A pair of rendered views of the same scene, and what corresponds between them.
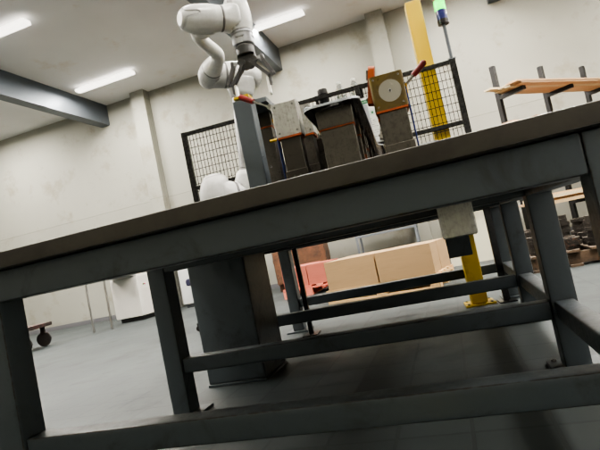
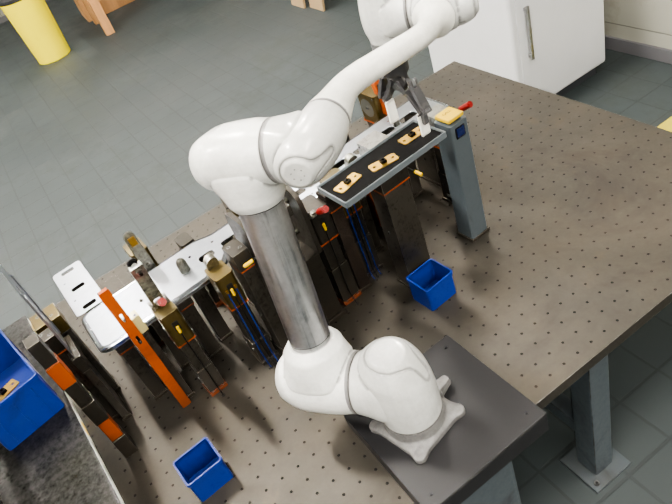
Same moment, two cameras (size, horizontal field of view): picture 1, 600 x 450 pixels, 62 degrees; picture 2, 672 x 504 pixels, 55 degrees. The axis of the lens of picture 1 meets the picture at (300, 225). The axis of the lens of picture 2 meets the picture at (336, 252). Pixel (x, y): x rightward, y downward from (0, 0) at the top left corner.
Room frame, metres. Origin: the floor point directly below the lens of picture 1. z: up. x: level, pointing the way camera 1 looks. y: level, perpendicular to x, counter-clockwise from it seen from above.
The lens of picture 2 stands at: (3.15, 1.18, 2.14)
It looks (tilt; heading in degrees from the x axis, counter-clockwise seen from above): 39 degrees down; 235
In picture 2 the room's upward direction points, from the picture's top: 22 degrees counter-clockwise
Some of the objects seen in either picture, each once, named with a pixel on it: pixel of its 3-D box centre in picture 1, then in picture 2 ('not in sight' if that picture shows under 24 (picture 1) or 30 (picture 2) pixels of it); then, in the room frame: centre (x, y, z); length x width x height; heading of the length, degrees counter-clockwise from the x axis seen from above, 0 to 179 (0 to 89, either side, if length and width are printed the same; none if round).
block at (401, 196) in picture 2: (273, 167); (400, 224); (2.10, 0.06, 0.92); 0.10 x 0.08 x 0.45; 168
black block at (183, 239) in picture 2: not in sight; (200, 268); (2.48, -0.56, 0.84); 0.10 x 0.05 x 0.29; 78
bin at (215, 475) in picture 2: not in sight; (203, 469); (2.96, -0.02, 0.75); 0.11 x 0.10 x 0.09; 168
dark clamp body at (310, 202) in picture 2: not in sight; (331, 254); (2.26, -0.10, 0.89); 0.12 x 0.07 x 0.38; 78
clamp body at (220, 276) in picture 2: not in sight; (245, 317); (2.58, -0.18, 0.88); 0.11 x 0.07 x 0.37; 78
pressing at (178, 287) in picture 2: (354, 139); (278, 205); (2.23, -0.32, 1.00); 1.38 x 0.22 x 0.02; 168
